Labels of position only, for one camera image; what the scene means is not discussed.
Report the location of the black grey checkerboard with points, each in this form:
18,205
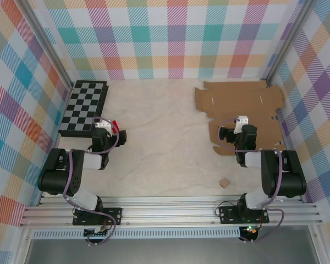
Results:
82,107

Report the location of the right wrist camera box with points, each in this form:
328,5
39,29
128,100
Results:
241,123

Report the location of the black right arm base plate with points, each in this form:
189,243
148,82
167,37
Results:
228,215

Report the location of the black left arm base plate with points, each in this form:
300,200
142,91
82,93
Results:
114,215

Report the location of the aluminium corner post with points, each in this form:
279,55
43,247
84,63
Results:
286,46
48,46

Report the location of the aluminium side rail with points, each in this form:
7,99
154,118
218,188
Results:
56,143
280,129

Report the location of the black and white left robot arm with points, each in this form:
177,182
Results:
55,178

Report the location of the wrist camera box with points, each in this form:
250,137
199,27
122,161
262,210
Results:
103,126
241,123

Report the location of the small red block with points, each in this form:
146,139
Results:
115,123

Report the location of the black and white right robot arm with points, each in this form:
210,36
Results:
291,181

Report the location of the small wooden block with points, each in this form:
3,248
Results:
224,183

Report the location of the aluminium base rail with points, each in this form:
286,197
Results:
167,211

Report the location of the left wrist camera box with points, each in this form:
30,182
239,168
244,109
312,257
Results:
103,126

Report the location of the brown cardboard box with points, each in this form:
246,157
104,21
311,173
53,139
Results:
236,96

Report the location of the grey metal panel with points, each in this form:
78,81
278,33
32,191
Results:
167,253

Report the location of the small circuit board with leds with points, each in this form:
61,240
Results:
250,230

